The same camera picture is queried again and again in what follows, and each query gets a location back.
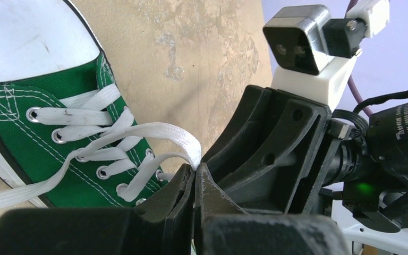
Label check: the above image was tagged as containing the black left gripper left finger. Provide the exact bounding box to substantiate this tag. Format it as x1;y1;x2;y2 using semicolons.
0;165;195;254

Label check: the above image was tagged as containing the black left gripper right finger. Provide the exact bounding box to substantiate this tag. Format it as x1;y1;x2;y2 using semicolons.
193;163;350;254

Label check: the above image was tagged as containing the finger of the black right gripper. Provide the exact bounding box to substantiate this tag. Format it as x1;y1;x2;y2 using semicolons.
217;99;331;215
202;85;271;176

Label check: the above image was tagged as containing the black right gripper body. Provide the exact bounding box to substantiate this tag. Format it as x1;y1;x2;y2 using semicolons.
265;89;370;213

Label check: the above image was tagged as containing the white shoelace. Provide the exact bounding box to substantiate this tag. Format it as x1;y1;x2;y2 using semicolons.
0;83;201;209

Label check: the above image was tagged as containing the green canvas sneaker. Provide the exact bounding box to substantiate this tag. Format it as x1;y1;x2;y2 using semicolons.
0;1;170;209

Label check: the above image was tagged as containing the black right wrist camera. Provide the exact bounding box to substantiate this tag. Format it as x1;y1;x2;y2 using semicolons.
262;1;390;111

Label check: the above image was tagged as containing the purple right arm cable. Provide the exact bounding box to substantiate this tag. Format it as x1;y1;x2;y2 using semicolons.
344;0;373;117

